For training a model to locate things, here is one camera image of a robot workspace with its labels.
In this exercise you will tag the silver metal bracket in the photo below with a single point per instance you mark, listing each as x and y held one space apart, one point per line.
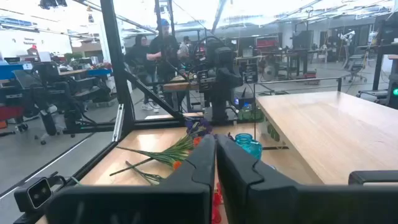
118 123

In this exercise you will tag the black metal table frame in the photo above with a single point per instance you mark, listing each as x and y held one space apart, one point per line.
115 53

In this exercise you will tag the person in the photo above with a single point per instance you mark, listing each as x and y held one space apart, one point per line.
166 56
184 46
138 59

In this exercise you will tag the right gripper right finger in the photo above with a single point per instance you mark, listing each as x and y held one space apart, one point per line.
280 205

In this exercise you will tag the black box with green light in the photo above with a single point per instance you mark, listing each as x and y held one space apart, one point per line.
393 91

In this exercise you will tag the black robot workstation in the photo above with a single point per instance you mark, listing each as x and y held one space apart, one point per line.
56 90

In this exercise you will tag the small black camera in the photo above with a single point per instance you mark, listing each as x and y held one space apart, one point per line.
35 194

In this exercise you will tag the wooden workbench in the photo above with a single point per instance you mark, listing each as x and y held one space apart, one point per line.
177 84

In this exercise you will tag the purple artificial flower bunch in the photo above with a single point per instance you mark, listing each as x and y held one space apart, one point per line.
199 127

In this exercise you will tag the wooden shelf with black legs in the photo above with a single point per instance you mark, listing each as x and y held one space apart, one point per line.
326 130

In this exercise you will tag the orange artificial flower bunch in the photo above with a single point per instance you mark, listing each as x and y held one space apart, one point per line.
174 155

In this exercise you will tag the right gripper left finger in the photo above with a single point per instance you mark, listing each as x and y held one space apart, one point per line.
140 205

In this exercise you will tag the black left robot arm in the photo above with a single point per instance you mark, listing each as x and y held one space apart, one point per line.
224 77

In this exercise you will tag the teal glass vase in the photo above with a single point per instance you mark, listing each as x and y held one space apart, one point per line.
248 146

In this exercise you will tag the grey office chair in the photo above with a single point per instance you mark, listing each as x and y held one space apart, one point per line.
356 63

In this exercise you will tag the round floor fan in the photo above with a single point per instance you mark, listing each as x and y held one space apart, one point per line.
269 73

